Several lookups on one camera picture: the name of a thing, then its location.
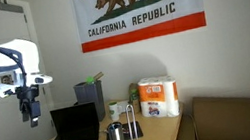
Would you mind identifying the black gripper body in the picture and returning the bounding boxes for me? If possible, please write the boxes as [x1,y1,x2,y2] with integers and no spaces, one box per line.
[14,83,42,105]

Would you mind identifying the black silver laptop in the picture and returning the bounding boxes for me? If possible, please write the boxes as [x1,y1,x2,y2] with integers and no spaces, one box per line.
[39,100,104,140]

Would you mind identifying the small photo sticker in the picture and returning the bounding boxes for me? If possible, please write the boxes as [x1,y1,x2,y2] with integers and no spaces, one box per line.
[0,72,16,89]

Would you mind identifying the grey trash bin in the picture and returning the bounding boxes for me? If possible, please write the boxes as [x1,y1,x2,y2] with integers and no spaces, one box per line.
[73,79,109,126]

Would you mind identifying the green ball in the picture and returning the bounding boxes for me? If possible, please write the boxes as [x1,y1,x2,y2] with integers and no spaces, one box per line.
[85,75,97,86]

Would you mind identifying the cardboard tube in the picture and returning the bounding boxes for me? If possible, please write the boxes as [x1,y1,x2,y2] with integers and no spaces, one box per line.
[92,70,105,82]

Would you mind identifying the white green mug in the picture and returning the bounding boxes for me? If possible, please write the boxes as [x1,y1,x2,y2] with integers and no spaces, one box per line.
[107,100,125,123]

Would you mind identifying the grey door closer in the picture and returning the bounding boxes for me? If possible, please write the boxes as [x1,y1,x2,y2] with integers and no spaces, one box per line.
[0,0,26,18]

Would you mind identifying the brown paper bag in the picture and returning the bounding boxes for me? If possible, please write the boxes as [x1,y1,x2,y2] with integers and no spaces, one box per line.
[125,81,144,116]

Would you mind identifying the metal paper towel holder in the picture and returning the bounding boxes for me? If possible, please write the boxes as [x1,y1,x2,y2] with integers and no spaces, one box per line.
[117,101,148,140]

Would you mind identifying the paper towel roll pack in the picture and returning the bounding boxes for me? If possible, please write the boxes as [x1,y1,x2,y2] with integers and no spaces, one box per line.
[136,72,183,123]

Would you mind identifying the California Republic flag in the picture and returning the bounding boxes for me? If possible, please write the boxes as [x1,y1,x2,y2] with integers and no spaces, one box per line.
[68,0,211,55]

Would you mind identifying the brown sofa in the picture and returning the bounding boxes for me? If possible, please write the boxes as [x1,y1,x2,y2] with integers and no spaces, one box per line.
[165,88,250,140]

